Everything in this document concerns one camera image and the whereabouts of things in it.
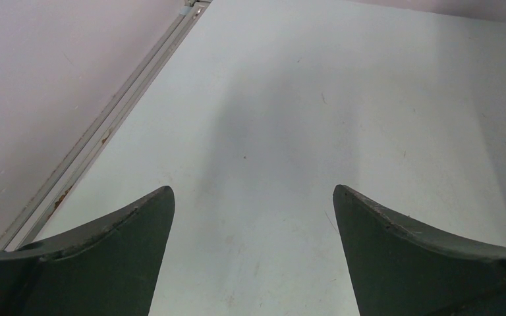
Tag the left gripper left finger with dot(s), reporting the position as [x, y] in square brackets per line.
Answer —
[108, 266]

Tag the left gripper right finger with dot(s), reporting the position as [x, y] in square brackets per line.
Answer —
[401, 266]

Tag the left aluminium floor rail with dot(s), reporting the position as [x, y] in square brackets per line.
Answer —
[38, 211]

